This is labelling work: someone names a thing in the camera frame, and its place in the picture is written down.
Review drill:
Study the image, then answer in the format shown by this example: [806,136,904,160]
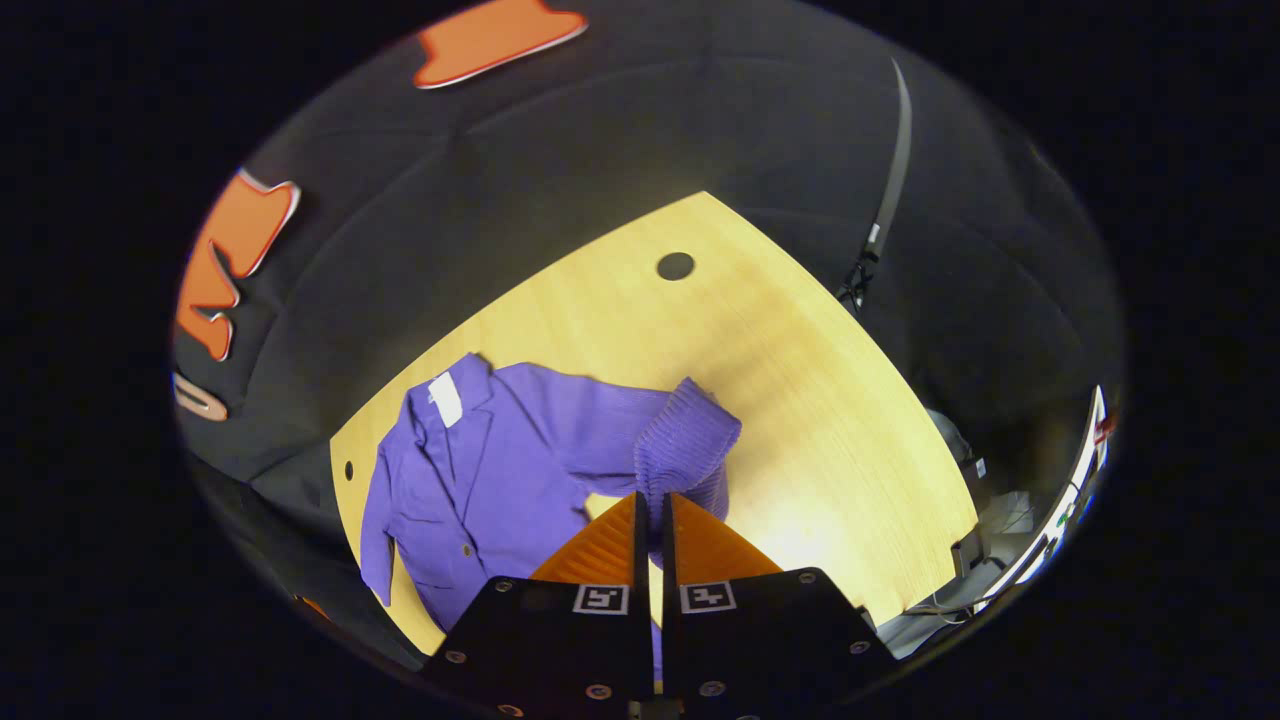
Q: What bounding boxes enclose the black backdrop cloth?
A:
[172,0,1126,671]

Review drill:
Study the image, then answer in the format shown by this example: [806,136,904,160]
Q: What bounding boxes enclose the white edged screen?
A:
[975,385,1113,616]

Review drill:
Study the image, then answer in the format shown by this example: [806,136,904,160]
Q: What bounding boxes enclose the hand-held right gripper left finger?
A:
[420,490,656,720]

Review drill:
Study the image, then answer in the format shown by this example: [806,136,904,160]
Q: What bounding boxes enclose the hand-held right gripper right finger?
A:
[660,490,901,720]

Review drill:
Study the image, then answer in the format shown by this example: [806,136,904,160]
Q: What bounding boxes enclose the purple knit cardigan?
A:
[360,352,743,691]

